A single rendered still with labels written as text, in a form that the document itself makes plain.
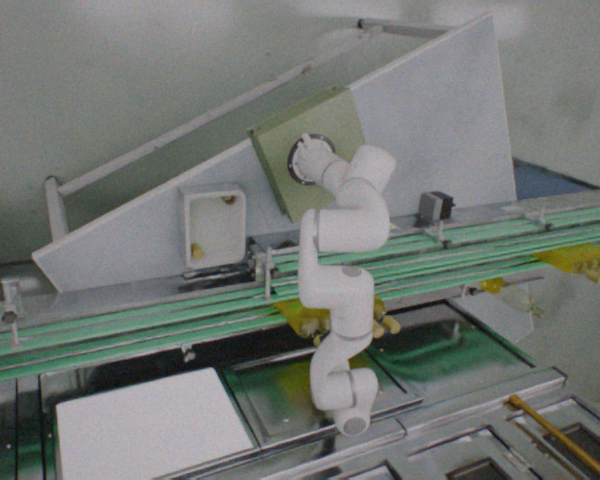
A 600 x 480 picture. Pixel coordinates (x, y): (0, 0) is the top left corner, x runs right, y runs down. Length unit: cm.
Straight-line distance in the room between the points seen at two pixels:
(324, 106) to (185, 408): 89
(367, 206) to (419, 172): 90
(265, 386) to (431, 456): 45
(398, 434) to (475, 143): 109
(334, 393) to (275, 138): 71
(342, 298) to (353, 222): 15
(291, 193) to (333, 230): 57
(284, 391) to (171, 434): 32
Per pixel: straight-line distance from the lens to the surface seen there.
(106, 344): 153
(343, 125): 158
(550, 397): 172
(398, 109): 179
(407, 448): 142
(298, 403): 145
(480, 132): 205
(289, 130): 150
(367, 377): 117
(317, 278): 100
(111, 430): 141
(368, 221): 102
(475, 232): 194
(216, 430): 137
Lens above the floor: 217
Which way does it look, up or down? 55 degrees down
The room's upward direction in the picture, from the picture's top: 132 degrees clockwise
